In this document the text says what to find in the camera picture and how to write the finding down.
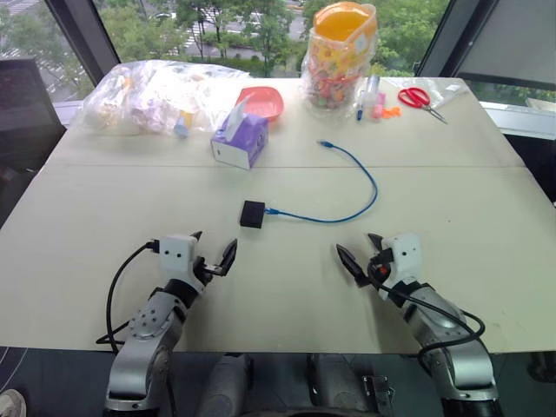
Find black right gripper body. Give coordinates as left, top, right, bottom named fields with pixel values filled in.
left=366, top=248, right=395, bottom=288

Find blue cable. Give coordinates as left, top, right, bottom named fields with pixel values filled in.
left=264, top=139, right=379, bottom=225

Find clear bag of colourful toys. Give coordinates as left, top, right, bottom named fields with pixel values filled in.
left=300, top=25, right=375, bottom=119

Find dark framed window panel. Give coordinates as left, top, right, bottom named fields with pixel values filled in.
left=415, top=0, right=556, bottom=91

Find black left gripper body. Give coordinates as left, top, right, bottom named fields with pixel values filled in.
left=193, top=255, right=228, bottom=287

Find purple white tissue box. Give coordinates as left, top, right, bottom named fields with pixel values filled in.
left=209, top=96, right=270, bottom=172

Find clear plastic bag with items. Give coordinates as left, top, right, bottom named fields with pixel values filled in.
left=79, top=59, right=252, bottom=139

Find grey shoe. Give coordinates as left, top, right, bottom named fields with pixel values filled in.
left=0, top=388, right=28, bottom=417

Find red handled scissors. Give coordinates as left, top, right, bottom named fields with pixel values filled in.
left=397, top=86, right=449, bottom=126

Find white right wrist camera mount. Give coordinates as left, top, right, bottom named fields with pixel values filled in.
left=383, top=232, right=423, bottom=284

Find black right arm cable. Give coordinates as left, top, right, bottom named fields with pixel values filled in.
left=368, top=277, right=487, bottom=362

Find black monitor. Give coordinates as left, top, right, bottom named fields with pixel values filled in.
left=0, top=57, right=67, bottom=175

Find small black adapter box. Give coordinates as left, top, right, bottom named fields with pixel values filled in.
left=237, top=199, right=267, bottom=230

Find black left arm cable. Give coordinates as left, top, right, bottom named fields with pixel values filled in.
left=96, top=240, right=162, bottom=354

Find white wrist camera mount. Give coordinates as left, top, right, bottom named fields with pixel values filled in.
left=158, top=235, right=195, bottom=273
left=383, top=232, right=423, bottom=284

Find empty clear plastic bag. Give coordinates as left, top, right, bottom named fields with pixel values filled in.
left=427, top=79, right=465, bottom=110

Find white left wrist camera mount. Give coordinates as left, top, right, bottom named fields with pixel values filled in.
left=158, top=235, right=195, bottom=273

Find small yellow blue bottle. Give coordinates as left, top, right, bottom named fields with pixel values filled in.
left=173, top=109, right=195, bottom=140

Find red plastic bowl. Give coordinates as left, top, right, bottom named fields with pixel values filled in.
left=235, top=85, right=286, bottom=124

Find metal latch bracket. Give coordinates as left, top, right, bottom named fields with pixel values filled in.
left=361, top=374, right=395, bottom=413

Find dark window pillar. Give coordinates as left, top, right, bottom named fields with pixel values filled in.
left=44, top=0, right=122, bottom=89

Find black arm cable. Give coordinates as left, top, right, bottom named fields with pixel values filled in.
left=96, top=240, right=162, bottom=354
left=368, top=277, right=487, bottom=362

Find orange yellow plastic container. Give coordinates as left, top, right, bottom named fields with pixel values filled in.
left=313, top=1, right=377, bottom=58

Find pink small block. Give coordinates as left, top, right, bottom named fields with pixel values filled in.
left=370, top=91, right=388, bottom=120

